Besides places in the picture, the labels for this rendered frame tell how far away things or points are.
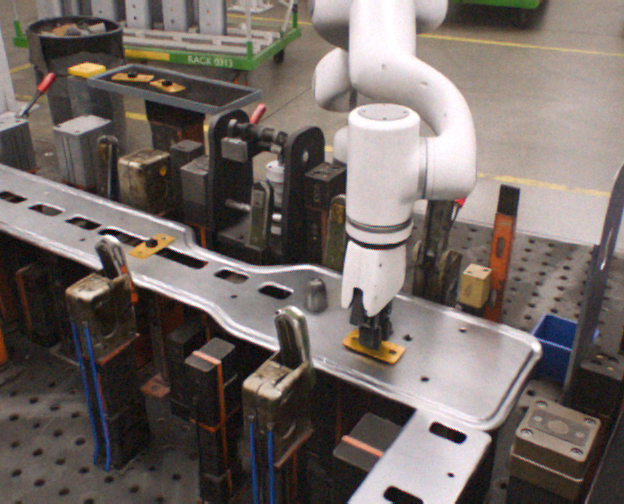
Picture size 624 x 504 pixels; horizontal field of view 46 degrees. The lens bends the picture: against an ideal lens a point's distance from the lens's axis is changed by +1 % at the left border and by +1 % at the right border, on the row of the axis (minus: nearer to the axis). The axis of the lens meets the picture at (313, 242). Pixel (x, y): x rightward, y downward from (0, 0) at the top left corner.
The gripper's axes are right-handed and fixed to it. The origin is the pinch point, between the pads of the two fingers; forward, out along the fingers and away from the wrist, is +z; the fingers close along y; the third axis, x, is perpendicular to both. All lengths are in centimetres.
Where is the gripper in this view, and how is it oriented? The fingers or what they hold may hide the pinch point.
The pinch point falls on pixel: (373, 330)
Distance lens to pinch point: 103.3
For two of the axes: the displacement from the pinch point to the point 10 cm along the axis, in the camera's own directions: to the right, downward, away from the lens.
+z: 0.0, 8.7, 4.9
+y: -5.3, 4.2, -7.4
